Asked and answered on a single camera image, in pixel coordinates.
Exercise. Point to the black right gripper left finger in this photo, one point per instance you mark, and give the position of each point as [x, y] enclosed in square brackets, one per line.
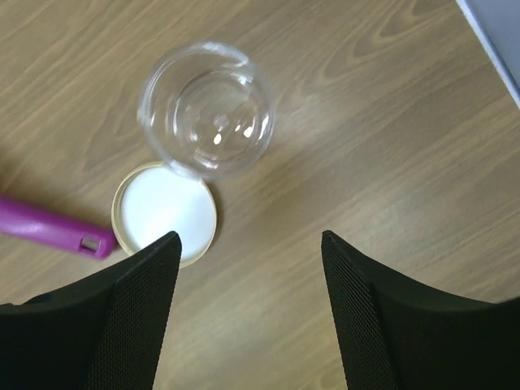
[104, 331]

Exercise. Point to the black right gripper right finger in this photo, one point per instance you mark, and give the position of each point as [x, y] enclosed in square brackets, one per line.
[397, 333]

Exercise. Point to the magenta plastic scoop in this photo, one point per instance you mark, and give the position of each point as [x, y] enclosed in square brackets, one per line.
[55, 230]

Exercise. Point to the clear plastic jar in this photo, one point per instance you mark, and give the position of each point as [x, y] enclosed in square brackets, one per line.
[207, 110]

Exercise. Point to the white jar lid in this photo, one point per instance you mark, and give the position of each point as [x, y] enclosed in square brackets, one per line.
[152, 201]

